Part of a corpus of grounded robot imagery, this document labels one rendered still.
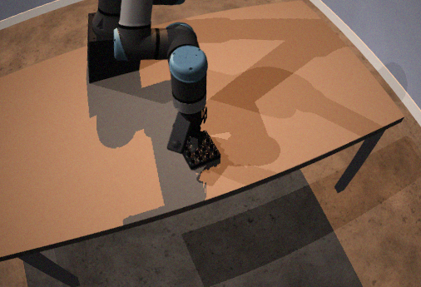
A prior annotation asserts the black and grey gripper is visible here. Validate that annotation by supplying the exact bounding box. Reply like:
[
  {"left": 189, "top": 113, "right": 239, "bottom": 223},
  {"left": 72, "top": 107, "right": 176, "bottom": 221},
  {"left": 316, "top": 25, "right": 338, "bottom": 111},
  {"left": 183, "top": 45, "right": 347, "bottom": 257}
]
[{"left": 180, "top": 106, "right": 207, "bottom": 153}]

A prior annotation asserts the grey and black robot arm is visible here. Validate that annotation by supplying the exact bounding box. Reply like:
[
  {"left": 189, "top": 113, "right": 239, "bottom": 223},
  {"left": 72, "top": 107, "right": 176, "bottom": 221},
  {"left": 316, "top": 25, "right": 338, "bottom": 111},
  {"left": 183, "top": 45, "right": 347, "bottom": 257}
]
[{"left": 92, "top": 0, "right": 208, "bottom": 154}]

